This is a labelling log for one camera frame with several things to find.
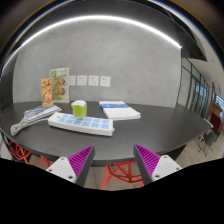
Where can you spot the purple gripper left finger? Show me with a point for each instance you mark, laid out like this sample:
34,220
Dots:
74,168

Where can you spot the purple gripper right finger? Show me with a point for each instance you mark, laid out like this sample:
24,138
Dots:
153,166

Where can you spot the green white charger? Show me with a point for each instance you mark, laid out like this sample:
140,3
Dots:
79,108

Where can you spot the red chair left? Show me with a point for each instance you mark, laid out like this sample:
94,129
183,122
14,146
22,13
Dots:
24,155

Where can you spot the white blue power strip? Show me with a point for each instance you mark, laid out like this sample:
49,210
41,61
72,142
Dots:
89,125

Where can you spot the dark chair far right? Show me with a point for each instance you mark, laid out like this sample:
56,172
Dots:
207,141

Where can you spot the white blue booklet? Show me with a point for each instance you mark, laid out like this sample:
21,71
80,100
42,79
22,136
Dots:
118,110

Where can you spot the orange menu stand card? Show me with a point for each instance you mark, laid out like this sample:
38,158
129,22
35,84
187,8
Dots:
46,93

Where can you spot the green menu stand card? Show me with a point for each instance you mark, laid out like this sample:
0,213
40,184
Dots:
60,84

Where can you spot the white wall socket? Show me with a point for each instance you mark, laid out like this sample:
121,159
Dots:
72,81
93,81
81,80
105,81

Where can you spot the white wall socket left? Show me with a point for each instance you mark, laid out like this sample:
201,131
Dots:
72,81

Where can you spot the white wall socket right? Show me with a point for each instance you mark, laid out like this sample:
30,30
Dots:
105,81

